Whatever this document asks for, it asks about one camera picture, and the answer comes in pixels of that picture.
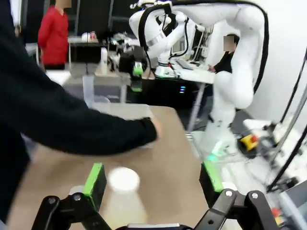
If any person in red sweater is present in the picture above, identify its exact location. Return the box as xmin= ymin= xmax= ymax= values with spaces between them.
xmin=37 ymin=0 xmax=70 ymax=70

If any person in black sweater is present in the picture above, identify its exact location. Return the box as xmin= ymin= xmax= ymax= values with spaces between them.
xmin=0 ymin=0 xmax=96 ymax=225

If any person's right hand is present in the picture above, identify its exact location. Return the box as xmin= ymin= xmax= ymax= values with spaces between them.
xmin=153 ymin=119 xmax=163 ymax=141

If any yellow emergency stop button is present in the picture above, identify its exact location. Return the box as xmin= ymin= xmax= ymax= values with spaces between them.
xmin=270 ymin=206 xmax=287 ymax=227
xmin=239 ymin=134 xmax=260 ymax=152

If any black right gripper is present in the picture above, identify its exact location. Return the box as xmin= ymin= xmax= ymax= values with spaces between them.
xmin=118 ymin=51 xmax=148 ymax=92

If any white office desk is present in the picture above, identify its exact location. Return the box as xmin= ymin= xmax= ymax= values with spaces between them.
xmin=153 ymin=59 xmax=217 ymax=131

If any white perforated plastic basket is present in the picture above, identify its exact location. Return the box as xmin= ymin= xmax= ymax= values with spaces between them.
xmin=92 ymin=102 xmax=154 ymax=150

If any black right arm cable sleeve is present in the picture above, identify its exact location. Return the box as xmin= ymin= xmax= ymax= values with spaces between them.
xmin=140 ymin=0 xmax=270 ymax=93

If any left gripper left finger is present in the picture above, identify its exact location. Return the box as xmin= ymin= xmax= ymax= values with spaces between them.
xmin=31 ymin=162 xmax=111 ymax=230

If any seated person in black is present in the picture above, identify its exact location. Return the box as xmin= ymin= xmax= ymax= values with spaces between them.
xmin=208 ymin=34 xmax=240 ymax=75

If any person's right forearm black sleeve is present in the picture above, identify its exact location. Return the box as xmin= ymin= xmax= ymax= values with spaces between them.
xmin=59 ymin=95 xmax=159 ymax=156

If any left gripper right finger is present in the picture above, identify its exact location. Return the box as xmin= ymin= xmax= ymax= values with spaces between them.
xmin=199 ymin=160 xmax=279 ymax=230

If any clear plastic graduated cylinder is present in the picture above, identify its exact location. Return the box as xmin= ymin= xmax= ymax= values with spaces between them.
xmin=83 ymin=75 xmax=94 ymax=108

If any black computer tower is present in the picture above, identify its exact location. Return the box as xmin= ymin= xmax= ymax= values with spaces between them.
xmin=153 ymin=78 xmax=200 ymax=109

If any translucent plastic Erlenmeyer flask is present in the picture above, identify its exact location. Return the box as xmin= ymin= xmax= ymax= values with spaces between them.
xmin=99 ymin=185 xmax=148 ymax=228

